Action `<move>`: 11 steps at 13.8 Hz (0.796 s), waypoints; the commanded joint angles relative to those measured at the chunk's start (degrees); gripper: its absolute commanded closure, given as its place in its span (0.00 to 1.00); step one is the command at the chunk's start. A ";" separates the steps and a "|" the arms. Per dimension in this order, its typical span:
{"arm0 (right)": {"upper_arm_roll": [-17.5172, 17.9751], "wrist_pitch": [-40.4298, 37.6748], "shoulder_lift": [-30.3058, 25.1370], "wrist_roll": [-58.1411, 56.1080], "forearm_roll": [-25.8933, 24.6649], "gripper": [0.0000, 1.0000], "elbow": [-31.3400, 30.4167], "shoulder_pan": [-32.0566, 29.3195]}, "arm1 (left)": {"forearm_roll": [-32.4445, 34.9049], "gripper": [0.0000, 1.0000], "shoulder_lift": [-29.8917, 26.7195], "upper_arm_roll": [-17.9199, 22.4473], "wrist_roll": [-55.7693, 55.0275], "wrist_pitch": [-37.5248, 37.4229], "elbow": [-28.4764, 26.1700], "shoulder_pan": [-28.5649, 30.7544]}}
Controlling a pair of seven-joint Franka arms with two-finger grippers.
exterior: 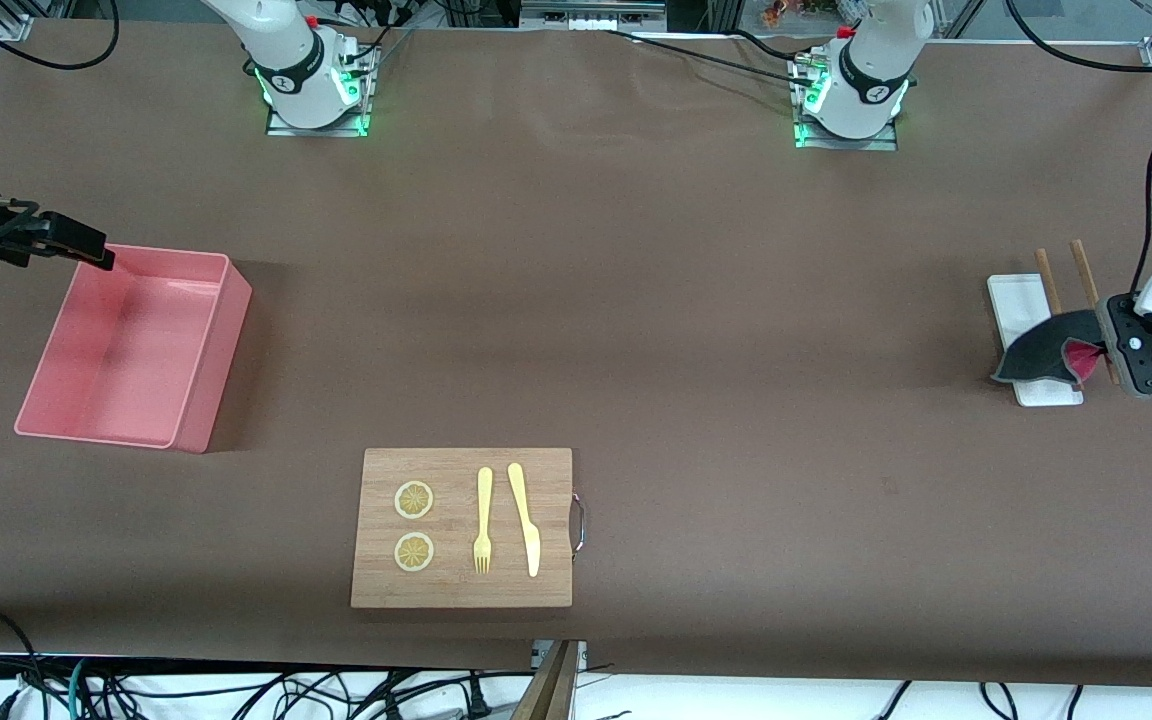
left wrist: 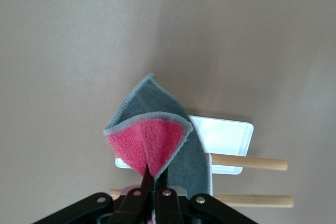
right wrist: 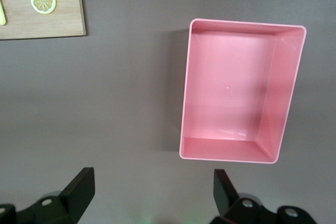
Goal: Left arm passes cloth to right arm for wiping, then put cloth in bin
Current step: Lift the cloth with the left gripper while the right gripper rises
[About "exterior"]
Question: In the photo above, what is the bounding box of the black right base cable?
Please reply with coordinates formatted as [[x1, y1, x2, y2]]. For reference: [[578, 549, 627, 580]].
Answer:
[[311, 8, 413, 77]]

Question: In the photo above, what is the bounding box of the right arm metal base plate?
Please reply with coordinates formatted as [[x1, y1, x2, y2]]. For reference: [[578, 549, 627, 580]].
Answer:
[[266, 45, 373, 138]]

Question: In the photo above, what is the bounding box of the black left base cable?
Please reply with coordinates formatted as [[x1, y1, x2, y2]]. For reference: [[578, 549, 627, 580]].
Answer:
[[601, 28, 822, 86]]

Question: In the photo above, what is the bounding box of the black base cable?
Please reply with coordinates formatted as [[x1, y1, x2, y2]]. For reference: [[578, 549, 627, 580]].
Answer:
[[601, 28, 822, 86], [311, 8, 413, 77]]

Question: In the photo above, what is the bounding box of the yellow plastic fork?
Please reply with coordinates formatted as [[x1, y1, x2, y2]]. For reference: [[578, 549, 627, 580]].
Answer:
[[473, 467, 494, 575]]

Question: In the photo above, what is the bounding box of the teal floor cable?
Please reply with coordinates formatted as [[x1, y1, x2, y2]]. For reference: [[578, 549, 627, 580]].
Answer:
[[64, 657, 95, 720]]

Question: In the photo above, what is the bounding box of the white power strip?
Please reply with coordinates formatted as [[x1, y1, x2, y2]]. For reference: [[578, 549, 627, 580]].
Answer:
[[521, 0, 668, 32]]

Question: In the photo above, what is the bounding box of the pink plastic bin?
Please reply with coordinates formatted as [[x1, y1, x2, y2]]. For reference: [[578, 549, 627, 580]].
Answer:
[[14, 242, 254, 455]]

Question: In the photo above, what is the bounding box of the white rectangular tray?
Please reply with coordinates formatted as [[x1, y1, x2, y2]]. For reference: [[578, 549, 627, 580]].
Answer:
[[986, 273, 1085, 408]]

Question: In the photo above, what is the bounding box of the wooden cutting board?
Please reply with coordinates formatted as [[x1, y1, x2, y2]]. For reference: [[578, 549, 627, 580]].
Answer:
[[350, 447, 588, 610]]

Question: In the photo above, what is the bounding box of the yellow plastic knife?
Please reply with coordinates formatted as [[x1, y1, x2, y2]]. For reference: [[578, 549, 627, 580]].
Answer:
[[507, 462, 542, 579]]

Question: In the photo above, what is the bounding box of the grey and pink cloth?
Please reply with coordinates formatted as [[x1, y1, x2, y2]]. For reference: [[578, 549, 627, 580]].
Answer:
[[989, 309, 1115, 388]]

